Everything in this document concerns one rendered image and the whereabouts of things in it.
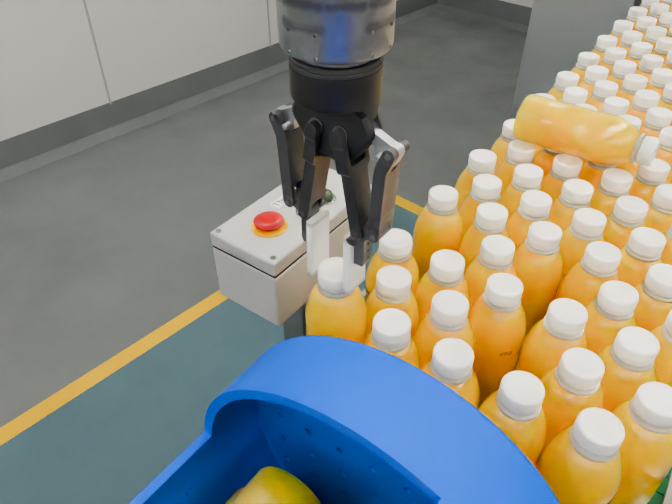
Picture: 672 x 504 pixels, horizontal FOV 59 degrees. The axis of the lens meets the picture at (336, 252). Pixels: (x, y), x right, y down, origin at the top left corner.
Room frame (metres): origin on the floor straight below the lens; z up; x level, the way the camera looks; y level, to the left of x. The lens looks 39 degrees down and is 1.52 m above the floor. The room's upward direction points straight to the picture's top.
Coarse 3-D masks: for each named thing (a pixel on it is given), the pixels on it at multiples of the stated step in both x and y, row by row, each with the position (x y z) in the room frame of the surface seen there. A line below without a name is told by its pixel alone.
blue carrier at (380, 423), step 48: (240, 384) 0.25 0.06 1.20; (288, 384) 0.23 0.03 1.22; (336, 384) 0.23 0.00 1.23; (384, 384) 0.22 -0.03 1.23; (432, 384) 0.23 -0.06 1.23; (240, 432) 0.29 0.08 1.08; (288, 432) 0.29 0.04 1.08; (336, 432) 0.26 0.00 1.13; (384, 432) 0.19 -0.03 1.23; (432, 432) 0.19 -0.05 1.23; (480, 432) 0.20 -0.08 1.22; (192, 480) 0.25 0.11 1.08; (240, 480) 0.27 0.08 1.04; (336, 480) 0.26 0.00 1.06; (384, 480) 0.24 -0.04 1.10; (432, 480) 0.17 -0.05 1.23; (480, 480) 0.17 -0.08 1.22; (528, 480) 0.18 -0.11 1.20
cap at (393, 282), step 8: (384, 272) 0.49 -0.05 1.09; (392, 272) 0.49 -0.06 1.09; (400, 272) 0.49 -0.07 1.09; (408, 272) 0.49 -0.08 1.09; (376, 280) 0.49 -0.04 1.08; (384, 280) 0.48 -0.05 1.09; (392, 280) 0.48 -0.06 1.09; (400, 280) 0.48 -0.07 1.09; (408, 280) 0.48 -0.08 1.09; (384, 288) 0.47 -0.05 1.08; (392, 288) 0.47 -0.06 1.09; (400, 288) 0.47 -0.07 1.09; (408, 288) 0.48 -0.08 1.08; (384, 296) 0.47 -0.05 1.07; (392, 296) 0.47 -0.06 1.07; (400, 296) 0.47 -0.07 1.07
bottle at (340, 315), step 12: (312, 300) 0.45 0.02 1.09; (324, 300) 0.44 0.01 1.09; (336, 300) 0.44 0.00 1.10; (348, 300) 0.44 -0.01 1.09; (360, 300) 0.45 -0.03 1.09; (312, 312) 0.44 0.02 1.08; (324, 312) 0.43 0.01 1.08; (336, 312) 0.43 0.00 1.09; (348, 312) 0.43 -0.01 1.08; (360, 312) 0.44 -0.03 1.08; (312, 324) 0.44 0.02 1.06; (324, 324) 0.43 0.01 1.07; (336, 324) 0.43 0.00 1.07; (348, 324) 0.43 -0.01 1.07; (360, 324) 0.44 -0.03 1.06; (336, 336) 0.43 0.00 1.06; (348, 336) 0.43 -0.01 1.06; (360, 336) 0.44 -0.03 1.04
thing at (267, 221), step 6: (258, 216) 0.57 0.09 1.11; (264, 216) 0.57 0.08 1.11; (270, 216) 0.57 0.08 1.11; (276, 216) 0.57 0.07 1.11; (282, 216) 0.57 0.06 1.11; (258, 222) 0.56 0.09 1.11; (264, 222) 0.55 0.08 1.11; (270, 222) 0.55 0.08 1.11; (276, 222) 0.56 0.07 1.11; (282, 222) 0.56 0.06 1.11; (258, 228) 0.55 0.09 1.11; (264, 228) 0.55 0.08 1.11; (270, 228) 0.55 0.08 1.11; (276, 228) 0.55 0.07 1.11
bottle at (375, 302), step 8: (376, 288) 0.49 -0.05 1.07; (368, 296) 0.50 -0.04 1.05; (376, 296) 0.48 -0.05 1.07; (408, 296) 0.48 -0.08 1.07; (368, 304) 0.48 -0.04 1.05; (376, 304) 0.47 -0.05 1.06; (384, 304) 0.47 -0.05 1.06; (392, 304) 0.47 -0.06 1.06; (400, 304) 0.47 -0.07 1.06; (408, 304) 0.47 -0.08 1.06; (416, 304) 0.48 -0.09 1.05; (368, 312) 0.48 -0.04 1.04; (376, 312) 0.47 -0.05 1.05; (408, 312) 0.47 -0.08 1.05; (416, 312) 0.48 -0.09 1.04; (368, 320) 0.47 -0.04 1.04; (416, 320) 0.47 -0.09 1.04; (368, 328) 0.47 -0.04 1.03; (416, 328) 0.47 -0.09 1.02
